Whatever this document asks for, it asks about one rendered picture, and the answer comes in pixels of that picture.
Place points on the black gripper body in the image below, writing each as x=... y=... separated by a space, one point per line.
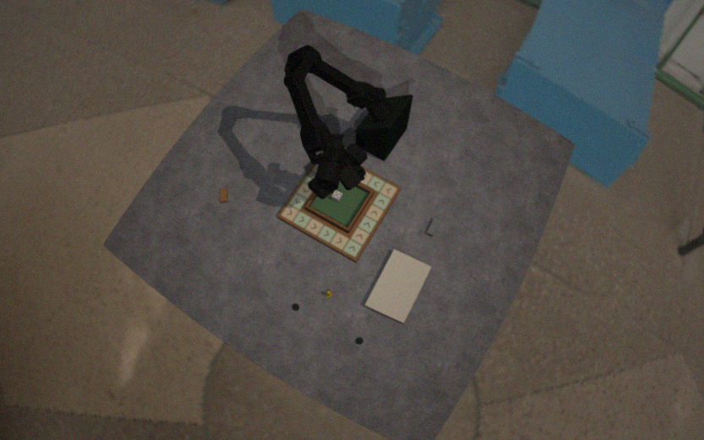
x=353 y=154

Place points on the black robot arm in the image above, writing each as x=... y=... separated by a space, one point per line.
x=315 y=134

